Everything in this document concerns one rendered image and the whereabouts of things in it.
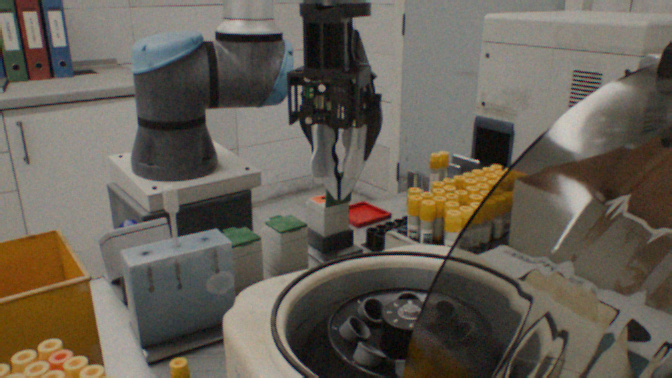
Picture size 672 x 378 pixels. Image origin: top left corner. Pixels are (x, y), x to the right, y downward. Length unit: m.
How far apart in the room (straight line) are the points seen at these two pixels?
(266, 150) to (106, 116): 1.29
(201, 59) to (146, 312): 0.50
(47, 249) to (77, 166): 1.65
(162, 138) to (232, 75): 0.16
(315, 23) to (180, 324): 0.32
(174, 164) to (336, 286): 0.55
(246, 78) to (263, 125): 2.34
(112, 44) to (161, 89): 1.97
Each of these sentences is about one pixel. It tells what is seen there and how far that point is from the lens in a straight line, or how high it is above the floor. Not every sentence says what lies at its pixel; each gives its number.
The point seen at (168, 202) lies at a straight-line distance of 0.55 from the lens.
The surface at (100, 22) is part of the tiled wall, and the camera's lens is 2.90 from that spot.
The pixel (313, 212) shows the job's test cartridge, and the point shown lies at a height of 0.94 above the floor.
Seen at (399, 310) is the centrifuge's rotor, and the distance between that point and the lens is 0.41.
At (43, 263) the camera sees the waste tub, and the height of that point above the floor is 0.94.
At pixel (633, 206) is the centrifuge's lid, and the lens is 0.18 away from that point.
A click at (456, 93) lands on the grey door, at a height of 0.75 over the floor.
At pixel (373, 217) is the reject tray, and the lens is 0.87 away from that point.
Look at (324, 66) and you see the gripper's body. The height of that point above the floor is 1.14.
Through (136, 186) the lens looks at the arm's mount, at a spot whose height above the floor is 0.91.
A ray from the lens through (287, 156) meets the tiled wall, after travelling 3.43.
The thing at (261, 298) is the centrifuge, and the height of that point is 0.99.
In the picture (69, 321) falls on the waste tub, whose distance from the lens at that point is 0.56.
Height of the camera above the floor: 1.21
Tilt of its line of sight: 20 degrees down
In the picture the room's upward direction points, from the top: straight up
